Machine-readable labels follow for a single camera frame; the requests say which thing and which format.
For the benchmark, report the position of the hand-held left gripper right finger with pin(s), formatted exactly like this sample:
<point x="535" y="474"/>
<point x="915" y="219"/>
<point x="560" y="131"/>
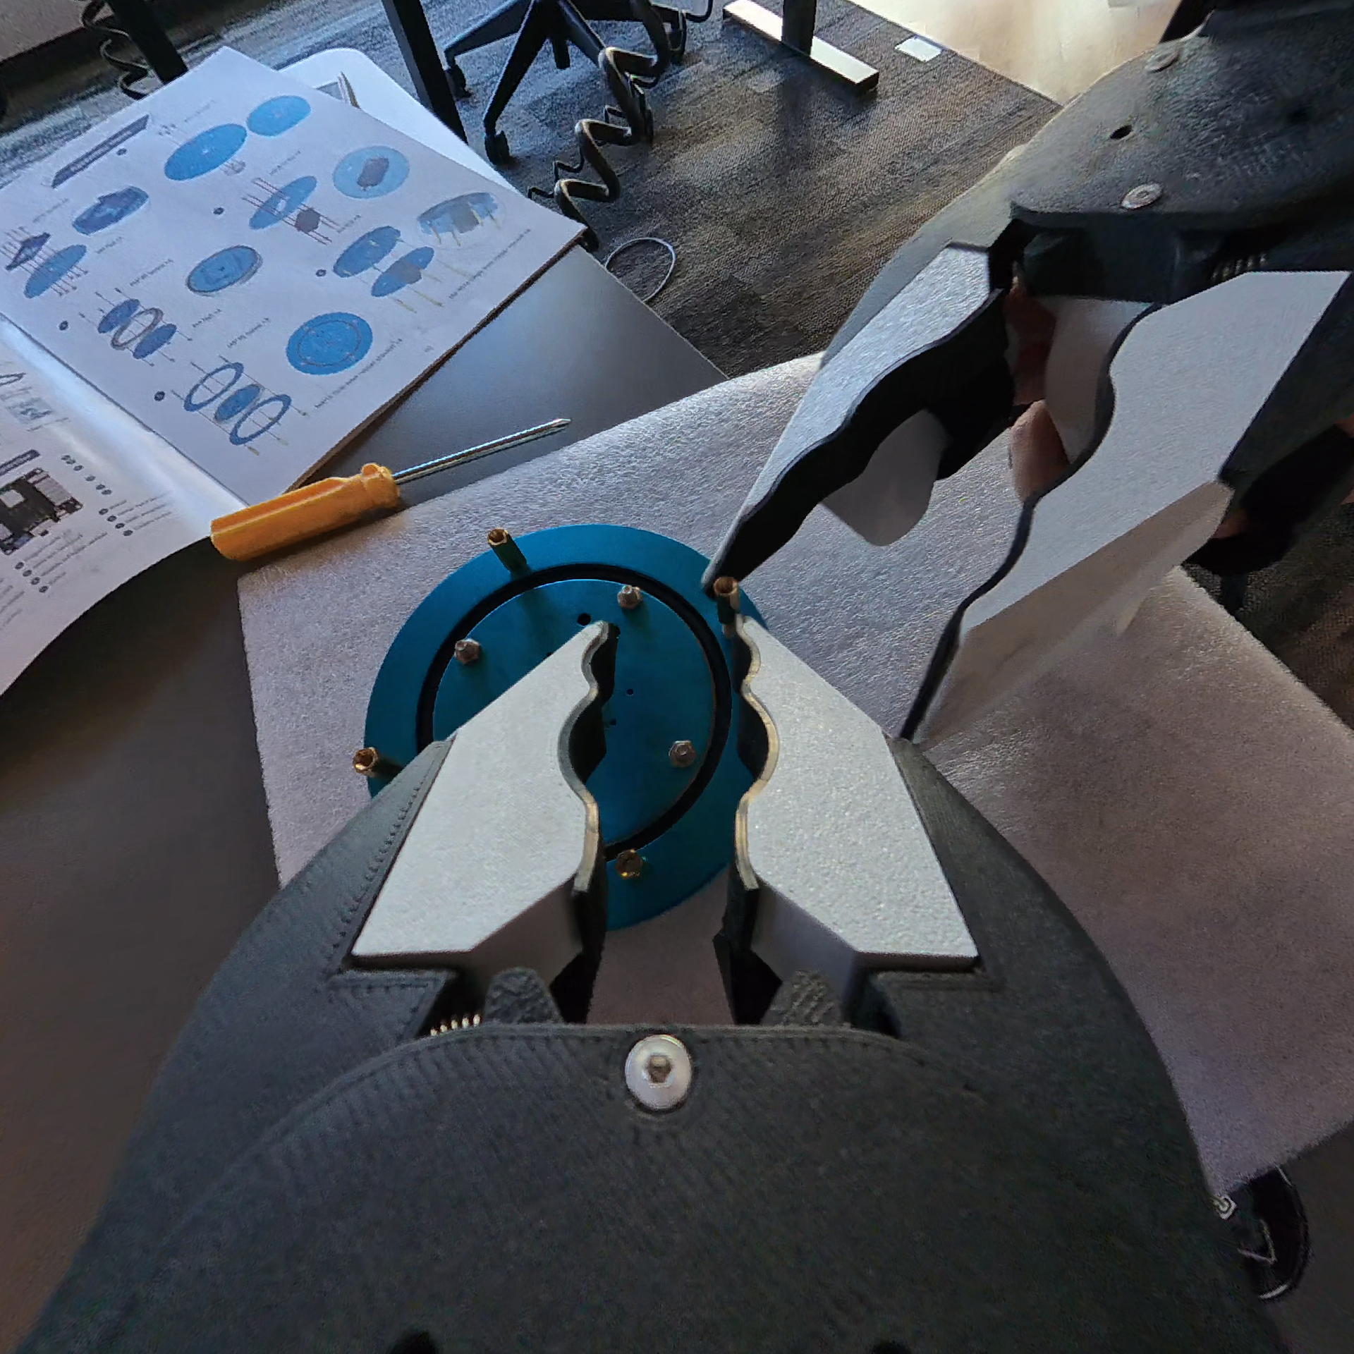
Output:
<point x="835" y="836"/>

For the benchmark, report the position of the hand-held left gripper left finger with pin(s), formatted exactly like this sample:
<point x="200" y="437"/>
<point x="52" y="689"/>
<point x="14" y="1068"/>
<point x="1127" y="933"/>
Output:
<point x="474" y="846"/>

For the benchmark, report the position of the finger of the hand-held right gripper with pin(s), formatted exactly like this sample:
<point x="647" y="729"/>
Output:
<point x="878" y="360"/>
<point x="1195" y="401"/>

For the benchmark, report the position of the brass hex standoff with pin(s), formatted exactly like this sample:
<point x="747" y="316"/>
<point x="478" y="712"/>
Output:
<point x="367" y="759"/>
<point x="500" y="539"/>
<point x="723" y="587"/>

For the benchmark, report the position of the blue round turntable base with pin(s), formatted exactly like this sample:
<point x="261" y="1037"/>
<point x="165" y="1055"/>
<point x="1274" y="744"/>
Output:
<point x="662" y="679"/>

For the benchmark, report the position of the dark desk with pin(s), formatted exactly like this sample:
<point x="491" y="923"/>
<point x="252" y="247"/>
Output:
<point x="591" y="349"/>

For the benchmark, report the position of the metal desk foot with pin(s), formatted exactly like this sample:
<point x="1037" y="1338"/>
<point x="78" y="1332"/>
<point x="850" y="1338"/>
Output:
<point x="835" y="64"/>

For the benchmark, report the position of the black desk leg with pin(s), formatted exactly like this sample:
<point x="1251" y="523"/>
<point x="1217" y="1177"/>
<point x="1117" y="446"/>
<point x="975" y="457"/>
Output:
<point x="164" y="43"/>
<point x="417" y="54"/>

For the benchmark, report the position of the black round desk grommet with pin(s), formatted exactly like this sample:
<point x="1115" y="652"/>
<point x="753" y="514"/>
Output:
<point x="1286" y="1216"/>

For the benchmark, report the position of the person's right hand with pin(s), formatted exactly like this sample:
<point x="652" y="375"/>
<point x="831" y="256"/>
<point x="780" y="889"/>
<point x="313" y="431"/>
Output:
<point x="1037" y="454"/>

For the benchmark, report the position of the white foam sheet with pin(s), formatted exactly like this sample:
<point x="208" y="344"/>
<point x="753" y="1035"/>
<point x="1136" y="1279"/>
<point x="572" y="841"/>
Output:
<point x="1109" y="846"/>

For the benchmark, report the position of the small white floor plate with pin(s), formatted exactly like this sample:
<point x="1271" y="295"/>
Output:
<point x="924" y="47"/>

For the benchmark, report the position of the open instruction manual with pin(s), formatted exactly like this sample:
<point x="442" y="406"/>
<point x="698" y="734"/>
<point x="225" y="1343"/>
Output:
<point x="474" y="286"/>

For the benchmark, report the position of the black office chair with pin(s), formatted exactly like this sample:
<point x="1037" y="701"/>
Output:
<point x="527" y="43"/>

